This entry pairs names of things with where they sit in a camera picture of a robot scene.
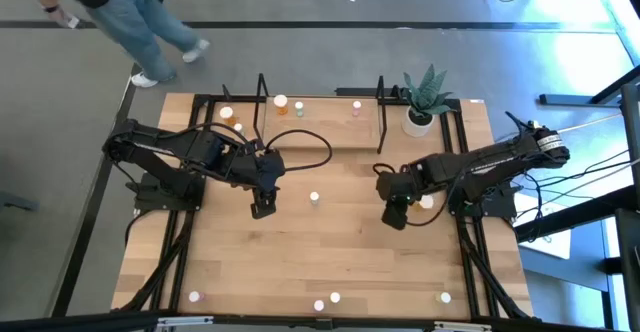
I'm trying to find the black floor cable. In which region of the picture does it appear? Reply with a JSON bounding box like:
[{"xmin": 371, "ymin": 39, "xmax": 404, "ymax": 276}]
[{"xmin": 512, "ymin": 146, "xmax": 640, "ymax": 243}]

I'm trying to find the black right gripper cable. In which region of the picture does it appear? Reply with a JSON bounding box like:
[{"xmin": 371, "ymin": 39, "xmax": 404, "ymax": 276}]
[{"xmin": 372, "ymin": 161, "xmax": 451, "ymax": 227}]

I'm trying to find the yellow floor cable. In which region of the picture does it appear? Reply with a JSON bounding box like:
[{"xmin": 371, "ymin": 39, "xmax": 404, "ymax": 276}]
[{"xmin": 555, "ymin": 113, "xmax": 624, "ymax": 136}]

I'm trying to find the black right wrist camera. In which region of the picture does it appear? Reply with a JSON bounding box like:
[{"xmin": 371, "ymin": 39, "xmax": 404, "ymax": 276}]
[{"xmin": 374, "ymin": 169, "xmax": 398, "ymax": 196}]

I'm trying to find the black aluminium rig frame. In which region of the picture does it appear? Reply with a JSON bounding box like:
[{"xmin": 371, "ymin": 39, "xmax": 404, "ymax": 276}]
[{"xmin": 112, "ymin": 93, "xmax": 534, "ymax": 321}]

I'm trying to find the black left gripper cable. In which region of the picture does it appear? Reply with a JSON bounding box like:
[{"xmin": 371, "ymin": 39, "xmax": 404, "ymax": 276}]
[{"xmin": 262, "ymin": 128, "xmax": 334, "ymax": 173}]

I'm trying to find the black neighbouring table frame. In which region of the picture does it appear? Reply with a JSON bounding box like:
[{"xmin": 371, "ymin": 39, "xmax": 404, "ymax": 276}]
[{"xmin": 514, "ymin": 64, "xmax": 640, "ymax": 332}]

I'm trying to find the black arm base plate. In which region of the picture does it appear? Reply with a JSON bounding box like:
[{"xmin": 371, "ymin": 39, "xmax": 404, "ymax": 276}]
[
  {"xmin": 124, "ymin": 171, "xmax": 207, "ymax": 212},
  {"xmin": 446, "ymin": 177, "xmax": 519, "ymax": 219}
]

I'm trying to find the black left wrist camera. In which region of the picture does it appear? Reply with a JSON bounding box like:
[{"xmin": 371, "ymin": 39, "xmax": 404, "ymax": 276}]
[{"xmin": 258, "ymin": 150, "xmax": 287, "ymax": 191}]

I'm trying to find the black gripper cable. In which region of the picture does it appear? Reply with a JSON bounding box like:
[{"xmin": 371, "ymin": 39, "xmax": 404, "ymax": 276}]
[
  {"xmin": 262, "ymin": 128, "xmax": 334, "ymax": 173},
  {"xmin": 372, "ymin": 161, "xmax": 451, "ymax": 227}
]

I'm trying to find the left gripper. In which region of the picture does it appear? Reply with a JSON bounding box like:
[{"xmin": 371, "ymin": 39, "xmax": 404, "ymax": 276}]
[{"xmin": 227, "ymin": 144, "xmax": 278, "ymax": 221}]

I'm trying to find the black overhead frame bar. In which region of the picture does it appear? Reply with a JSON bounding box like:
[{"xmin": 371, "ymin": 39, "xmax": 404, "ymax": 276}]
[{"xmin": 0, "ymin": 310, "xmax": 640, "ymax": 332}]

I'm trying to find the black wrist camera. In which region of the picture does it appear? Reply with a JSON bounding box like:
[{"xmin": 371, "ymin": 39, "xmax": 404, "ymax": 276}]
[
  {"xmin": 258, "ymin": 150, "xmax": 287, "ymax": 191},
  {"xmin": 374, "ymin": 169, "xmax": 398, "ymax": 196}
]

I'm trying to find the potted snake plant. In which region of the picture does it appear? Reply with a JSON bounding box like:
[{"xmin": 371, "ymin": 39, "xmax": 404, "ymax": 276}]
[{"xmin": 401, "ymin": 63, "xmax": 455, "ymax": 139}]

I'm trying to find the silver aluminium bracket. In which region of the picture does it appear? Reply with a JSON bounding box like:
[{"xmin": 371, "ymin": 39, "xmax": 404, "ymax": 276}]
[
  {"xmin": 156, "ymin": 315, "xmax": 215, "ymax": 329},
  {"xmin": 432, "ymin": 320, "xmax": 494, "ymax": 332}
]

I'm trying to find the person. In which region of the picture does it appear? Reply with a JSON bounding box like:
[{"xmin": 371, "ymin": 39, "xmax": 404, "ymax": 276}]
[{"xmin": 33, "ymin": 0, "xmax": 211, "ymax": 89}]

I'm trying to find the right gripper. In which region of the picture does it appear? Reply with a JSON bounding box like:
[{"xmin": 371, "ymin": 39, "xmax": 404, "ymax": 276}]
[{"xmin": 382, "ymin": 166, "xmax": 421, "ymax": 232}]

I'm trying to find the dark grey floor fixture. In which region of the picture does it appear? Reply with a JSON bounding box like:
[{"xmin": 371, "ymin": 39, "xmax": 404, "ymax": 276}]
[{"xmin": 0, "ymin": 190, "xmax": 40, "ymax": 213}]

